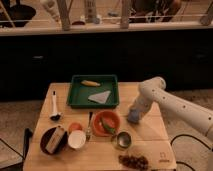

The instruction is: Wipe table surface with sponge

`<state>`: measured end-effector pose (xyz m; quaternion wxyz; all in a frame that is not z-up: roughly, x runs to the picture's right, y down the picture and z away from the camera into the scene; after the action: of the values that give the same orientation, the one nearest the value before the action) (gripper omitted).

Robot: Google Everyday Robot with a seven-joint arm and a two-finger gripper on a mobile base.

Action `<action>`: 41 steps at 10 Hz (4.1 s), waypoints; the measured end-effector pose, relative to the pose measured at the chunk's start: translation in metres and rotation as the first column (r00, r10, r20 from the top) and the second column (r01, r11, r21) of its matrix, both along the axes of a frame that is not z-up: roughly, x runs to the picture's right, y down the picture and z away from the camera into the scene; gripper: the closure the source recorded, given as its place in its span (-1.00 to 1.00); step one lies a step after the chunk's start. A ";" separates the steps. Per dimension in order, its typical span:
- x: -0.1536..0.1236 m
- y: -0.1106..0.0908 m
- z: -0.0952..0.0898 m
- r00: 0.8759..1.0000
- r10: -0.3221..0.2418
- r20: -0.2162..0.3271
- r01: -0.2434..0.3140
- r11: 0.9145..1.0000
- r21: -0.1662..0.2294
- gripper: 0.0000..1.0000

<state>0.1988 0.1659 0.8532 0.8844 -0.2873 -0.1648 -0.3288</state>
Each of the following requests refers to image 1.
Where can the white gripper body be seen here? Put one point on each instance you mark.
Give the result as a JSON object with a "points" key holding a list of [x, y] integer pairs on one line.
{"points": [[139, 108]]}

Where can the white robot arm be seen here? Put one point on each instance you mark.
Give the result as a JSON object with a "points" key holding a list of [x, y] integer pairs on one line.
{"points": [[153, 90]]}

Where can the grey folded cloth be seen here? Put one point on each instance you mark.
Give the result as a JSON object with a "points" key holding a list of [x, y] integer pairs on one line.
{"points": [[100, 98]]}

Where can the orange bowl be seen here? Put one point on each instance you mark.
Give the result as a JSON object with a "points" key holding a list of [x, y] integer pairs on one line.
{"points": [[110, 117]]}

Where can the small metal cup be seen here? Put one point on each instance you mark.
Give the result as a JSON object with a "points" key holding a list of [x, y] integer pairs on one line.
{"points": [[123, 140]]}

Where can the green chili pepper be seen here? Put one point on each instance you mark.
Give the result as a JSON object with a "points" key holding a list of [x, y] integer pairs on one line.
{"points": [[107, 128]]}

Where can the yellow corn cob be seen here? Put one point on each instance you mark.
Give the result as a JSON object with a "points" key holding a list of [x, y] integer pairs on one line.
{"points": [[90, 83]]}

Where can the green plastic tray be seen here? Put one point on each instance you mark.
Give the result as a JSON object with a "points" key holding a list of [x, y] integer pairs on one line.
{"points": [[78, 96]]}

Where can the metal fork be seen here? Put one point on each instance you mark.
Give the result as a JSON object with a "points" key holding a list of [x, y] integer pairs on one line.
{"points": [[88, 131]]}

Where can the small orange fruit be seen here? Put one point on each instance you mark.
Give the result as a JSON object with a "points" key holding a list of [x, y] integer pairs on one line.
{"points": [[74, 126]]}

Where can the white round cup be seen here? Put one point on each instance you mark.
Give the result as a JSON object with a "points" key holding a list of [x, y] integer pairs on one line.
{"points": [[77, 139]]}

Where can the wooden block brush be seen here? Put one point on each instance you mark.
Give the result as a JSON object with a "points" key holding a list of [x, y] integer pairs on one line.
{"points": [[55, 140]]}

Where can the dark round bowl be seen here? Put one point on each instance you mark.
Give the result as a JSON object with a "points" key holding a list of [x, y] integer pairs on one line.
{"points": [[47, 136]]}

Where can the black clamp on table edge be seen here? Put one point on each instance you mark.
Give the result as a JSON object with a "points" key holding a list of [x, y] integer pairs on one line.
{"points": [[27, 135]]}

